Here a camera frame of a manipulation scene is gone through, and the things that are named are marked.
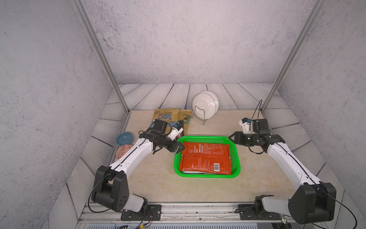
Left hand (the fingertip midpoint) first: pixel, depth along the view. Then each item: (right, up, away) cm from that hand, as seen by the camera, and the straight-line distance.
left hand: (181, 144), depth 83 cm
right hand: (+29, +4, -1) cm, 30 cm away
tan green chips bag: (+2, +18, +32) cm, 37 cm away
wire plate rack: (+16, +19, +23) cm, 34 cm away
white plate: (+17, +25, +21) cm, 37 cm away
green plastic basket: (+32, -6, +3) cm, 32 cm away
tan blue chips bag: (-12, +18, +31) cm, 38 cm away
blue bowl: (-40, +2, +19) cm, 44 cm away
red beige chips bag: (+15, -8, +4) cm, 18 cm away
